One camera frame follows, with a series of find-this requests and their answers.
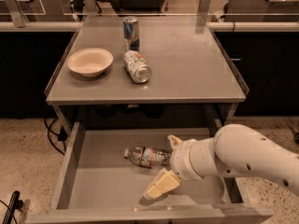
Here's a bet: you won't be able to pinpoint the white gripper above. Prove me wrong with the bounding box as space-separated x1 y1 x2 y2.
143 134 201 200

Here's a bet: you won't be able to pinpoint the clear plastic water bottle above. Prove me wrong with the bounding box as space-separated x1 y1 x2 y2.
124 147 172 169

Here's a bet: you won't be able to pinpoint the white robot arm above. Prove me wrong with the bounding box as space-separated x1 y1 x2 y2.
144 124 299 200

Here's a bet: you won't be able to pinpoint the open grey top drawer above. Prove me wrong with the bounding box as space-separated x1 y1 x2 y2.
27 122 273 224

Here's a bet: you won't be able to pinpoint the grey counter cabinet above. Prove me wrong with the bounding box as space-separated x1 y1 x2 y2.
47 16 248 117

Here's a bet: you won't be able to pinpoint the lying silver soda can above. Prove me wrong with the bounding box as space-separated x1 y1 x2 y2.
123 50 151 84

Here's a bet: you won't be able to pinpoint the white paper bowl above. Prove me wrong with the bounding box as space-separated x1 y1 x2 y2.
67 49 113 77

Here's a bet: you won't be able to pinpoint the upright blue silver can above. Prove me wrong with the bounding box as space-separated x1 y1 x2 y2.
123 16 140 51

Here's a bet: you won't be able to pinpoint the black stand bottom left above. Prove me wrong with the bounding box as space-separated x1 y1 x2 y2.
0 190 23 224

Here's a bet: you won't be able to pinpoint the clear acrylic barrier panel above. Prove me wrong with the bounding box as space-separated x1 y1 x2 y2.
1 0 299 28

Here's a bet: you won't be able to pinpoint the black floor cables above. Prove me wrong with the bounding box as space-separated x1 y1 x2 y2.
43 117 70 156

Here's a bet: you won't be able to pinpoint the white horizontal rail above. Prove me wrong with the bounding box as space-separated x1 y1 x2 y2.
0 21 299 32

